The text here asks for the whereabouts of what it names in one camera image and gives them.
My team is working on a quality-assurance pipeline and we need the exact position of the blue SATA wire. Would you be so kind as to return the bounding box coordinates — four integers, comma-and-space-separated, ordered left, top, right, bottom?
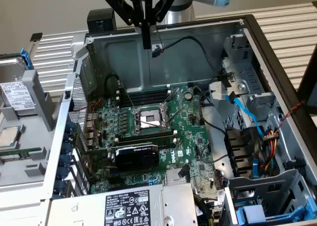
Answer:
226, 91, 265, 179

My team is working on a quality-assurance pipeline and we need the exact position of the Toshiba hard disk blue carrier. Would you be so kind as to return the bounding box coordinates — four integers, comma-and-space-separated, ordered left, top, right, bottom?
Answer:
0, 47, 37, 117

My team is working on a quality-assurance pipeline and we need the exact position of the coloured power wire bundle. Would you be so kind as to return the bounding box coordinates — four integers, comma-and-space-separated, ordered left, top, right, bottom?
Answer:
257, 128, 280, 173

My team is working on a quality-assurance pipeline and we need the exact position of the black plastic block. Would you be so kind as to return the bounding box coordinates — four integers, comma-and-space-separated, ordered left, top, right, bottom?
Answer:
86, 8, 117, 35

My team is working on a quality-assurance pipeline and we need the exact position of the open grey PC case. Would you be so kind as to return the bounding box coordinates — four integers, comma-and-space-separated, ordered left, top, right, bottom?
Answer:
41, 13, 317, 226

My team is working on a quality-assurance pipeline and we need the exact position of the black RAM slot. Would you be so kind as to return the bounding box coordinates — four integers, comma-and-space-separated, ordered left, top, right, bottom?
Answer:
121, 97, 170, 107
118, 129, 177, 137
125, 89, 171, 99

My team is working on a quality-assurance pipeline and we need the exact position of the thin metal locking lever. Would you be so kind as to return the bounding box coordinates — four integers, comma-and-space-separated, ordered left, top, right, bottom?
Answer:
135, 116, 171, 132
118, 80, 136, 112

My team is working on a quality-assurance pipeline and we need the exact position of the metal socket cover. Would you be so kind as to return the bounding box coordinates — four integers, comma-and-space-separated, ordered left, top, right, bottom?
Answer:
160, 87, 184, 127

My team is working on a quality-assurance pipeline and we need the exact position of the black table end cap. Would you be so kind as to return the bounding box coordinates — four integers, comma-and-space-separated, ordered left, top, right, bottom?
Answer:
29, 32, 44, 42

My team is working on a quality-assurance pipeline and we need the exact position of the CPU socket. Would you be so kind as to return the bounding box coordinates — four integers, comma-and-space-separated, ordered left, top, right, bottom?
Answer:
132, 104, 171, 135

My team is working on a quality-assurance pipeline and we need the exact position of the grey metal drive cage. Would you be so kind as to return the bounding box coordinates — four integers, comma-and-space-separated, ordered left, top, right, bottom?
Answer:
221, 27, 277, 117

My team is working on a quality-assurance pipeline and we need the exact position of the green Dell motherboard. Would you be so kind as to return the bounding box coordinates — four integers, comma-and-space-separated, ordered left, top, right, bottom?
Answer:
83, 84, 227, 208

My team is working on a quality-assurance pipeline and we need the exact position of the black graphics card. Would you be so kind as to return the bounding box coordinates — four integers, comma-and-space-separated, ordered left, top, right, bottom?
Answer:
81, 143, 159, 172

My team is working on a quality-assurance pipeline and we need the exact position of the grey plastic parts rack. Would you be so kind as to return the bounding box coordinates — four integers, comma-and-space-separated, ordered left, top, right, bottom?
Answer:
0, 68, 65, 187

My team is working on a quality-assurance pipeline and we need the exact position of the silver chipset heatsink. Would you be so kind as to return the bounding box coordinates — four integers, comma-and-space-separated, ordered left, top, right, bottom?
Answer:
164, 168, 192, 186

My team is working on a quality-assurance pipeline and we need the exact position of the silver CPU chip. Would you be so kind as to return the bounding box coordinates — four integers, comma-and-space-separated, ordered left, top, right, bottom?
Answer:
0, 126, 21, 148

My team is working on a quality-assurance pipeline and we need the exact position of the green RAM stick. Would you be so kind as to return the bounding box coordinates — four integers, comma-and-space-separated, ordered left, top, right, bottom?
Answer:
0, 147, 42, 162

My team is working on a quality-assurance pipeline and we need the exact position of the silver power supply unit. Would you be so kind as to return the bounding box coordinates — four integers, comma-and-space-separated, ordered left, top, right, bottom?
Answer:
48, 183, 199, 226

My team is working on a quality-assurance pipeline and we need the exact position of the thin black red wire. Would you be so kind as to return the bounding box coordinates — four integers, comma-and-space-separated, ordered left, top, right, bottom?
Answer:
155, 27, 166, 53

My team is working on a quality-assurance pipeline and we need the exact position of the black motherboard wire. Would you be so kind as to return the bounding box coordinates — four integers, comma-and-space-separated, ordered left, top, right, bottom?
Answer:
198, 88, 227, 135

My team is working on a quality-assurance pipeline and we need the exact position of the black angled SATA wire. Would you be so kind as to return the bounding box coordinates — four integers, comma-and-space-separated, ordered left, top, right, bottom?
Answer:
177, 164, 191, 183

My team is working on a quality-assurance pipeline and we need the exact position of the red black twisted wire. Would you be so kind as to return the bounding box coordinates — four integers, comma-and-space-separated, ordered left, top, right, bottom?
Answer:
271, 101, 307, 135

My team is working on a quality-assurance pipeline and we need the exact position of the white wire label tag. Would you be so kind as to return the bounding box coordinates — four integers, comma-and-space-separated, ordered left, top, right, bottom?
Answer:
215, 189, 226, 208

